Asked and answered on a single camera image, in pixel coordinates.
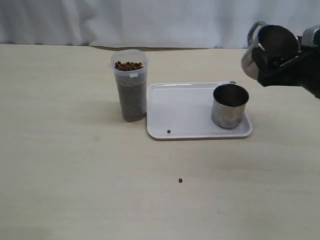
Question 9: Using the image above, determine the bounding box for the white curtain backdrop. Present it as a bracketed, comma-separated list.
[0, 0, 320, 49]

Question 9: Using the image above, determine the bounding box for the white plastic tray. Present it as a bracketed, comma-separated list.
[146, 82, 253, 141]

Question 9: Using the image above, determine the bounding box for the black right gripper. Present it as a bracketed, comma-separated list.
[251, 25, 320, 99]

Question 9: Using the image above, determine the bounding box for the translucent plastic tall container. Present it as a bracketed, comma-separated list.
[109, 49, 149, 122]

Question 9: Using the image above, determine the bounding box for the steel cup with pellets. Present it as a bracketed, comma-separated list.
[211, 82, 250, 129]

